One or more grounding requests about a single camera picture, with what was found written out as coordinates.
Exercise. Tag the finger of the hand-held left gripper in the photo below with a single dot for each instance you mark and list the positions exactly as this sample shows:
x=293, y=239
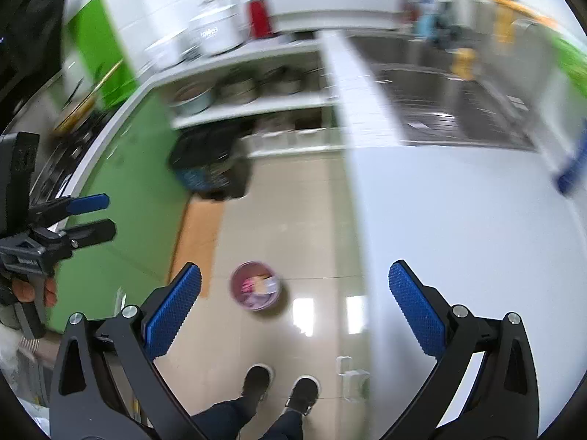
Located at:
x=91, y=233
x=89, y=202

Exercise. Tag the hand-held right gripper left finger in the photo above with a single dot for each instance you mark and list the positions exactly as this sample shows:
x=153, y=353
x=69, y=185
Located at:
x=176, y=305

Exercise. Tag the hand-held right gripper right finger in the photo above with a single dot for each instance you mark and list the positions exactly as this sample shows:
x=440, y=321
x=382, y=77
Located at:
x=415, y=307

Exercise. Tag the pink trash bin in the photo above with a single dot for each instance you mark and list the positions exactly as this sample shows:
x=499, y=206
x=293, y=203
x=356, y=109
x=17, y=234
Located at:
x=250, y=300

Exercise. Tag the person's left hand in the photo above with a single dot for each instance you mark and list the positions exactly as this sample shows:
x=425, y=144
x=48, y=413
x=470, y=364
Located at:
x=23, y=291

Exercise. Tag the black gas stove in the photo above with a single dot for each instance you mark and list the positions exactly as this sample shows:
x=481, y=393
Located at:
x=59, y=165

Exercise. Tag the blue crate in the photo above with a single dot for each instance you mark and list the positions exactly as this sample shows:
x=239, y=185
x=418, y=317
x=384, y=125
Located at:
x=195, y=178

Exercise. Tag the person's left shoe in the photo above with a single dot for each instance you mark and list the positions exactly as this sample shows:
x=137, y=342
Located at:
x=257, y=382

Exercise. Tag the person's shoe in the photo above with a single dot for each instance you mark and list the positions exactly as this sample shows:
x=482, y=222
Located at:
x=302, y=394
x=257, y=382

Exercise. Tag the white plastic bag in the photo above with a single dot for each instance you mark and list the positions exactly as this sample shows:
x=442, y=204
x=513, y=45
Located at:
x=18, y=371

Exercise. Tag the person's left leg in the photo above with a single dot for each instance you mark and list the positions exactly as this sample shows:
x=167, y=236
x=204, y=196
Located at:
x=224, y=419

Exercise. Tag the person's leg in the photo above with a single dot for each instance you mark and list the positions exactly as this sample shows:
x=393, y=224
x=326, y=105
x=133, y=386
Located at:
x=284, y=426
x=224, y=419

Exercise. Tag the black plastic bag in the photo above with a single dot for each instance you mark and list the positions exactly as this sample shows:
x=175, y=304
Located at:
x=215, y=156

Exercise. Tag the person's right shoe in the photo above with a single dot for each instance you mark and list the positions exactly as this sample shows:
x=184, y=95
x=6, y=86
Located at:
x=302, y=394

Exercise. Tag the person's right leg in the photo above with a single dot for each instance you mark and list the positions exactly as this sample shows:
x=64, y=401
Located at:
x=284, y=426

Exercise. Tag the white box container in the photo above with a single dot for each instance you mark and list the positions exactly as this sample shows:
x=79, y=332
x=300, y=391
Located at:
x=169, y=50

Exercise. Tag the black range hood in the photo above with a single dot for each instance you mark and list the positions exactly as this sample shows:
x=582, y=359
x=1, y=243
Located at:
x=32, y=32

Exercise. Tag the white storage bin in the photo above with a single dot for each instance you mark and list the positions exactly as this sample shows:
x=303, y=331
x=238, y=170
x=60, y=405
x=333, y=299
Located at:
x=317, y=138
x=271, y=141

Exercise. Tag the steel sink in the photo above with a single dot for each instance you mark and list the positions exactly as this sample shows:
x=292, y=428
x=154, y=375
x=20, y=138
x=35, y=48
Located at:
x=440, y=105

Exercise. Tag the white open shelf unit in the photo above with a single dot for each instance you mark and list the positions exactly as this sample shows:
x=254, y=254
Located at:
x=275, y=105

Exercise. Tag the white rice cooker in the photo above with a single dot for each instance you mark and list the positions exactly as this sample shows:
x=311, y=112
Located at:
x=215, y=27

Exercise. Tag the yellow sponge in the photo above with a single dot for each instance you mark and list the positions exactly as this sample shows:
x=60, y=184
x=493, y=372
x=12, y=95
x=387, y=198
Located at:
x=464, y=63

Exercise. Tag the red container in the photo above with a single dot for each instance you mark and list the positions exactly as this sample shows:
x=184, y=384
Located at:
x=260, y=18

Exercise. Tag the blue bottle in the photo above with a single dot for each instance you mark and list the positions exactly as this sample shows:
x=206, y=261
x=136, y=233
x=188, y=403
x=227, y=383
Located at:
x=425, y=20

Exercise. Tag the green bag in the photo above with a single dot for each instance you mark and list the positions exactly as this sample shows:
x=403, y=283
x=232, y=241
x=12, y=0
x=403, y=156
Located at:
x=573, y=62

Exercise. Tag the yellow cloth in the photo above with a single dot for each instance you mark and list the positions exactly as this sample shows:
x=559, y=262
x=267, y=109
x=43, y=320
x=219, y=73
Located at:
x=504, y=16

